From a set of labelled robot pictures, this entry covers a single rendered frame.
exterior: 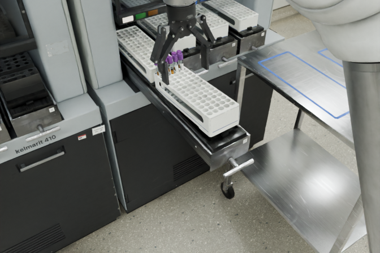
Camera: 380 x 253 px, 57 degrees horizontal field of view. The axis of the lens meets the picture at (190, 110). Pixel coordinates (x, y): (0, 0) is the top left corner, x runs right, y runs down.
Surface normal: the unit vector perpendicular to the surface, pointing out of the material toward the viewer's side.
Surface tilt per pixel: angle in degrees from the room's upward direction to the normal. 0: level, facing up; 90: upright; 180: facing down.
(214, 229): 0
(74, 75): 90
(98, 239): 0
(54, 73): 90
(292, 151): 0
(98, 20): 90
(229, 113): 84
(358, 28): 106
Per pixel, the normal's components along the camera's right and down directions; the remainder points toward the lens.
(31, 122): 0.55, 0.54
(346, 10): -0.20, 0.92
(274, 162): 0.00, -0.76
